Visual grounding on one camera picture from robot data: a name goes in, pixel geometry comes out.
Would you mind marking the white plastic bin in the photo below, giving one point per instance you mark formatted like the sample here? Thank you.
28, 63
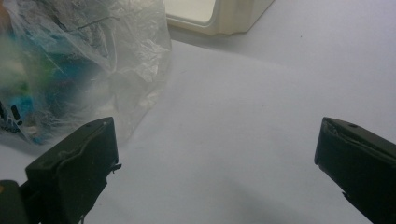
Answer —
218, 18

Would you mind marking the blue potato chip bag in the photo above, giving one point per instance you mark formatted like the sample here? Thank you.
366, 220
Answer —
67, 73

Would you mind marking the light blue table mat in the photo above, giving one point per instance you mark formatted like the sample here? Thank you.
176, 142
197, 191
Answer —
236, 124

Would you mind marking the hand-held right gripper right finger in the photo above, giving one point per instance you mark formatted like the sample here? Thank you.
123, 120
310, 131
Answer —
361, 161

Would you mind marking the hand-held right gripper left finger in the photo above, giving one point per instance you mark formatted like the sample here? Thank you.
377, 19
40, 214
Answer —
77, 161

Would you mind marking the clear plastic bag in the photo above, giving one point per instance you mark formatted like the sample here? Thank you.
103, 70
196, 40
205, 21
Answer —
137, 56

